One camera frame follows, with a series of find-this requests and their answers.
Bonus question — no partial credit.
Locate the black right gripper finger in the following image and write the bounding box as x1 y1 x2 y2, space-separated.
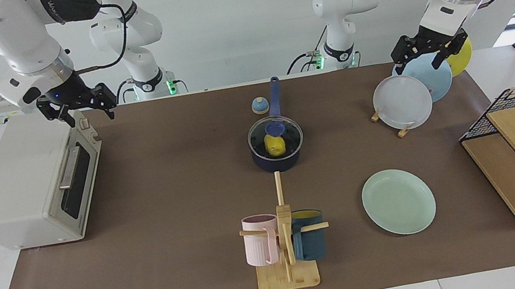
59 109 78 130
101 99 118 122

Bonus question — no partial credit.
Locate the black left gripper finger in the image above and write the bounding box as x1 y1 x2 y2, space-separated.
430 49 451 70
393 58 409 78

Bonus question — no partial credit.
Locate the yellow lemon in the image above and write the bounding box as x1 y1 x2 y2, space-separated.
264 132 288 159

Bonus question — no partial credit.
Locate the glass lid blue knob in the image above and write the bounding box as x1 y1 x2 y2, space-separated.
244 111 307 164

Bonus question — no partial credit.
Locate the light blue plate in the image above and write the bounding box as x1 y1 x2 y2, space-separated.
390 50 457 109

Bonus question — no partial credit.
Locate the yellow plate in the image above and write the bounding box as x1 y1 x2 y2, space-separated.
443 37 477 79

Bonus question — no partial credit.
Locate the grey plate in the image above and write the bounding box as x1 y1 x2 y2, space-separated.
369 70 437 135

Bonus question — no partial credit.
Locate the wooden plate rack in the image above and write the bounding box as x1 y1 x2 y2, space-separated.
369 105 414 142

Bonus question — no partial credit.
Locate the mint green plate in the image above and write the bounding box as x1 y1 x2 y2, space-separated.
358 162 441 242

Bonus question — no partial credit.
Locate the beige toaster oven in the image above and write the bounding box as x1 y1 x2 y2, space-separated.
0 103 118 254

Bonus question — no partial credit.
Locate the brown table mat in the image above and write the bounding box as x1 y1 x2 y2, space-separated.
0 41 515 289

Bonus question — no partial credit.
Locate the dark blue saucepan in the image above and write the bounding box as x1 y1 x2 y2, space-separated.
238 74 309 176

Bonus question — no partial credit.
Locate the dark teal mug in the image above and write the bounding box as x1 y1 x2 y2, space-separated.
287 206 330 264

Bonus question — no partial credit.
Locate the pink ribbed mug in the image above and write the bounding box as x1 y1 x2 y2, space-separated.
239 211 285 270

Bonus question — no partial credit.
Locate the wooden mug tree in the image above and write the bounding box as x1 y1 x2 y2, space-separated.
230 164 339 289

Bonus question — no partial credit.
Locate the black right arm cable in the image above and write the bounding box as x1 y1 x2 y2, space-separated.
59 0 136 76

